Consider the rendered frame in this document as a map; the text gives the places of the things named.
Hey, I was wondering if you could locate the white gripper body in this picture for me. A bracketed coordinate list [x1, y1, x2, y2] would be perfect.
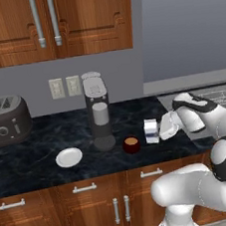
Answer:
[156, 109, 183, 142]

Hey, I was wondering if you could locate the dark red coffee mug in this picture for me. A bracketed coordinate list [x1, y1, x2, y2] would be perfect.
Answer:
[121, 134, 142, 157]

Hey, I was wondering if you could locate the grey coffee machine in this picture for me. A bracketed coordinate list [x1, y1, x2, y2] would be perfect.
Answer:
[80, 69, 118, 154]

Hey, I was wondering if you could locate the white saucer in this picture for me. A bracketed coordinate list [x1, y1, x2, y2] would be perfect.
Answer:
[54, 146, 86, 170]

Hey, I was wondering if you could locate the wooden drawer front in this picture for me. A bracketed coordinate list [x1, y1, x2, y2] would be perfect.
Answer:
[54, 170, 130, 206]
[0, 187, 63, 223]
[124, 149, 217, 188]

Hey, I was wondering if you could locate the grey sink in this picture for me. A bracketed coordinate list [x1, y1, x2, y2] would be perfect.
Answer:
[155, 83, 226, 147]

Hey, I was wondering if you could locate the dark grey toaster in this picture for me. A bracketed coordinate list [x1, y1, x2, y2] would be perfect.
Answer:
[0, 93, 37, 148]

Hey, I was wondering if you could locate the silver drawer handle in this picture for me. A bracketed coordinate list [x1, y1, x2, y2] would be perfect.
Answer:
[139, 166, 165, 180]
[0, 197, 27, 212]
[71, 181, 99, 195]

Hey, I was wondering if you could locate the silver base cupboard handle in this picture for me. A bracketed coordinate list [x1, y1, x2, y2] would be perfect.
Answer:
[112, 197, 122, 226]
[122, 194, 133, 224]

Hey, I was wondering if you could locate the white wall outlet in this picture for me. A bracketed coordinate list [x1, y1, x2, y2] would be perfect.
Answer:
[65, 74, 84, 99]
[48, 77, 67, 102]

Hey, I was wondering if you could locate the wooden wall cupboard door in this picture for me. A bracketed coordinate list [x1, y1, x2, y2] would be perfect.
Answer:
[0, 0, 59, 70]
[48, 0, 135, 60]

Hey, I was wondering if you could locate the silver wall cupboard handle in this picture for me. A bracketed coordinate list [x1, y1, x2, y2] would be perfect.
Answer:
[45, 0, 64, 48]
[27, 0, 48, 51]

